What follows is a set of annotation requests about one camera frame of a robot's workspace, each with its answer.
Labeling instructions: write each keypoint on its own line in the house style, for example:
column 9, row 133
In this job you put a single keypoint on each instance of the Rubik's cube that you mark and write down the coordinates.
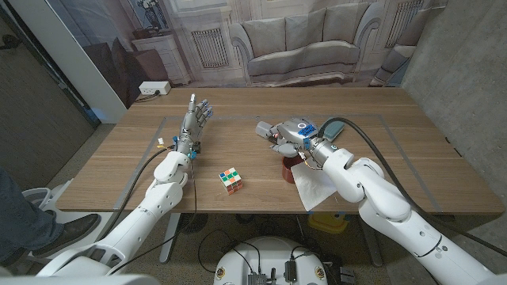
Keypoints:
column 231, row 180

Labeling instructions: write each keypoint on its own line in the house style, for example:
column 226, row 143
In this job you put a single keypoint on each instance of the grey bottle with black cap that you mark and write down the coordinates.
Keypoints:
column 262, row 129

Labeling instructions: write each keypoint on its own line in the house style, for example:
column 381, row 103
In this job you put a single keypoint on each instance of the red cup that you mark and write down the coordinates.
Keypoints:
column 288, row 170

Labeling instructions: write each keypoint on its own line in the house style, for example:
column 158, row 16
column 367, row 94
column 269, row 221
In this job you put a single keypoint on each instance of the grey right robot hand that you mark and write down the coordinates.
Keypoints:
column 297, row 134

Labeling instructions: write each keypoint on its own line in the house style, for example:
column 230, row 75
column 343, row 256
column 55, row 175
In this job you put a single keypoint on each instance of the white chair base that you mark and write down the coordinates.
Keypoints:
column 39, row 198

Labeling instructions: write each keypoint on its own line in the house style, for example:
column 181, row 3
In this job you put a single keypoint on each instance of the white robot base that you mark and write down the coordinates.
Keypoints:
column 271, row 253

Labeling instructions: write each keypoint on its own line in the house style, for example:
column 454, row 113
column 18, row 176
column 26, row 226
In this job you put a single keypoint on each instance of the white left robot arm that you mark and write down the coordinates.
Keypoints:
column 162, row 198

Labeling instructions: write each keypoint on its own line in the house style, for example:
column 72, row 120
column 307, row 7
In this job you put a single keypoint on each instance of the person's leg in jeans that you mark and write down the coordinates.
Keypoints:
column 20, row 221

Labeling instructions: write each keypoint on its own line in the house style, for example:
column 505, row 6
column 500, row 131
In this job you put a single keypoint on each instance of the yellow object under table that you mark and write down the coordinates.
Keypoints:
column 328, row 223

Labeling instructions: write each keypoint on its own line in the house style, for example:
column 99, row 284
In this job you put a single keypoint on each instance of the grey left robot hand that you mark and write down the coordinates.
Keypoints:
column 192, row 126

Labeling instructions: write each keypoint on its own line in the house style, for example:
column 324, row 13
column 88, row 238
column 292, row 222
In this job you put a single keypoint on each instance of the black round fan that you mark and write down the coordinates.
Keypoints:
column 193, row 222

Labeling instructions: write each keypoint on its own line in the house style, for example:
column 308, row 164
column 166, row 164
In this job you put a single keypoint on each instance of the white paper towel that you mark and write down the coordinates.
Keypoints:
column 313, row 188

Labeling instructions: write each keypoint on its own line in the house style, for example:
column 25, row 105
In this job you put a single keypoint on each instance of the printed living room backdrop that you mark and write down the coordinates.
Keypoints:
column 301, row 39

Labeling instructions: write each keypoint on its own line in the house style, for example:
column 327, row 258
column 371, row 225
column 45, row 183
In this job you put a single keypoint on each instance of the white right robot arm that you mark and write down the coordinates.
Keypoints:
column 380, row 202

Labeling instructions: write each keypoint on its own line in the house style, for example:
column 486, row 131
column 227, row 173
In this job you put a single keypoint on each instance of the grey table leg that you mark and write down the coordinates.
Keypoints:
column 371, row 245
column 169, row 237

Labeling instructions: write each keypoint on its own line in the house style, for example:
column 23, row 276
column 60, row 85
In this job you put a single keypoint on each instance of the white power strip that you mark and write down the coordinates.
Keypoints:
column 154, row 87

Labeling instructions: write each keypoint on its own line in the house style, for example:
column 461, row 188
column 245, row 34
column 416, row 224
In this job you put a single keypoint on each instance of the black shoe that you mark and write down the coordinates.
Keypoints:
column 75, row 229

